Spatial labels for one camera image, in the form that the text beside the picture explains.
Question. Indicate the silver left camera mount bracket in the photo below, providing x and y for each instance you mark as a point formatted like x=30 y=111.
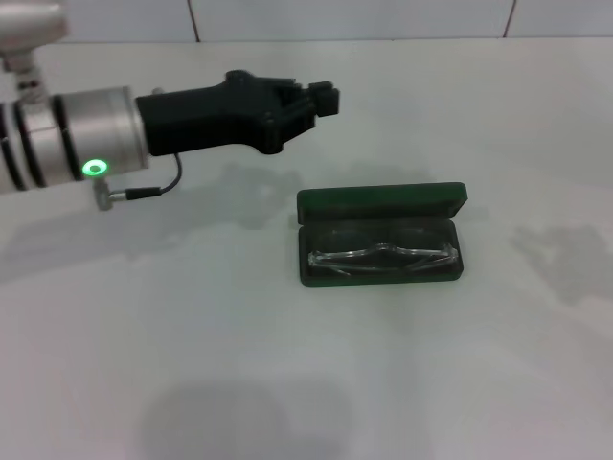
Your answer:
x=24 y=76

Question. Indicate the green glasses case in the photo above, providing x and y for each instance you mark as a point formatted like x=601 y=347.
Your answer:
x=373 y=201

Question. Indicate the clear white glasses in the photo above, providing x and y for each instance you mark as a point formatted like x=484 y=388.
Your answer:
x=378 y=254

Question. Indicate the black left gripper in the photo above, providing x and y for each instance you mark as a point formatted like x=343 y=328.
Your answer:
x=206 y=120

